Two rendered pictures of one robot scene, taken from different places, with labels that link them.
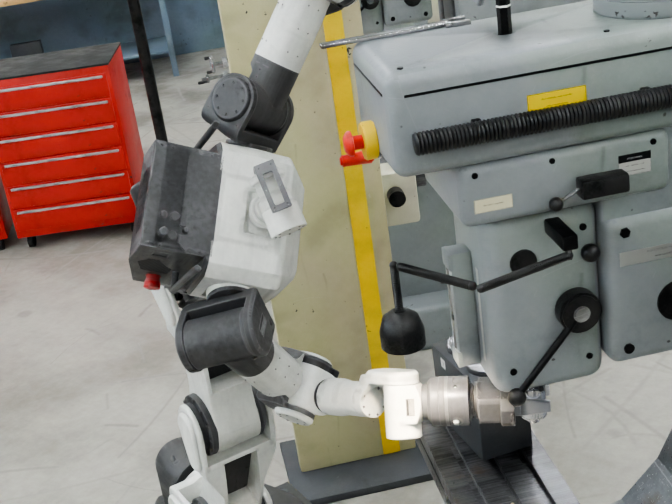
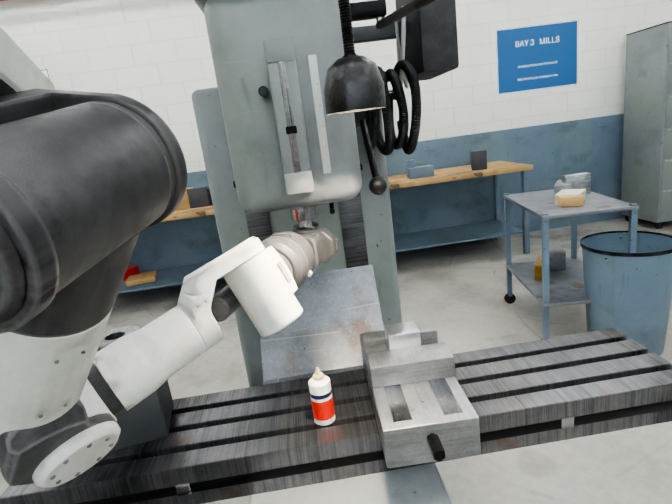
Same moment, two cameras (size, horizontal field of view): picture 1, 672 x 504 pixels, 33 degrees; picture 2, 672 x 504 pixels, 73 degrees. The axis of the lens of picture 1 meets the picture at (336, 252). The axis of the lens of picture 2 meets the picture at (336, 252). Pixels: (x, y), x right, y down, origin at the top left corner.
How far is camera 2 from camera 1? 1.88 m
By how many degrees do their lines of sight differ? 81
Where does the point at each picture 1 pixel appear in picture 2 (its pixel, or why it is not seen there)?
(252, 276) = (18, 62)
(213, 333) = (85, 141)
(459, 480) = (184, 456)
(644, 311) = not seen: hidden behind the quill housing
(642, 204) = not seen: hidden behind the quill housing
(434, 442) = (91, 476)
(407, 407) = (282, 273)
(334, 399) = (155, 355)
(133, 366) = not seen: outside the picture
